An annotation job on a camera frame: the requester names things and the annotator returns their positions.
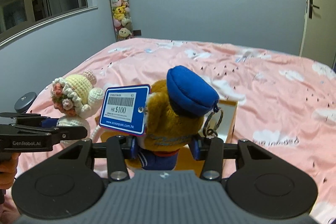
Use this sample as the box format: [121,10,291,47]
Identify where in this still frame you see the blue price tag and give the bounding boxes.
[99,84,151,136]

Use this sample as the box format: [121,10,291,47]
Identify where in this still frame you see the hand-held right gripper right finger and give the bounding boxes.
[189,135,276,182]

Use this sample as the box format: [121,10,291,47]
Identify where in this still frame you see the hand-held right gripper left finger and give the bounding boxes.
[56,135,139,182]

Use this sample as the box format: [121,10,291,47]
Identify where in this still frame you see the white door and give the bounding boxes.
[299,0,336,68]

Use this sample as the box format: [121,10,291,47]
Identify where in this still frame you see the brown plush with blue cap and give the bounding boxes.
[126,66,219,170]

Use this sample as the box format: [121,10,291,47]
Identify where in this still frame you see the metal key ring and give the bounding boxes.
[201,106,223,138]

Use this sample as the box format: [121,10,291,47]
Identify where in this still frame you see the yellow cardboard box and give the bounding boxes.
[101,99,238,177]

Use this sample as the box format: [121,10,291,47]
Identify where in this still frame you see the pink cloud print blanket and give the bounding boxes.
[0,38,336,224]

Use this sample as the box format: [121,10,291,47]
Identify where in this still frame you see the person's left hand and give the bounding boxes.
[0,158,18,190]

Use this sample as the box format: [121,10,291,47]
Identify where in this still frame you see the clear tube of plush toys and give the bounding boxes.
[105,0,134,42]

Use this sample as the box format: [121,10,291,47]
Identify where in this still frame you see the crochet doll with flowers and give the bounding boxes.
[51,69,105,146]

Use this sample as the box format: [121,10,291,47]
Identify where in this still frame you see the black door handle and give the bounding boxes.
[306,0,320,19]

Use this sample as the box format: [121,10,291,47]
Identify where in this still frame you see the round grey device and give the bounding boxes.
[14,92,37,113]

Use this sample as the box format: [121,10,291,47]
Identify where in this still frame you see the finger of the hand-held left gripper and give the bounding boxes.
[0,112,59,127]
[16,126,88,146]

